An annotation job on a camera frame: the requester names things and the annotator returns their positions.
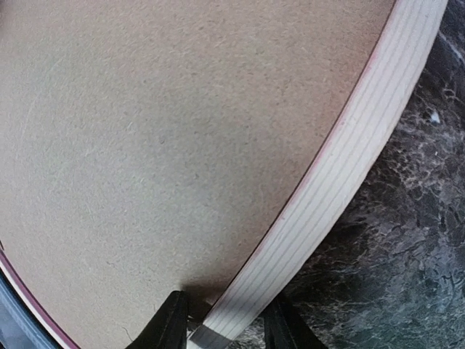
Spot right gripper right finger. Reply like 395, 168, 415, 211
263, 296, 327, 349

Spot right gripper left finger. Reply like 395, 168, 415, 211
126, 291, 188, 349

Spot pink wooden picture frame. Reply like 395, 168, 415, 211
0, 0, 450, 349

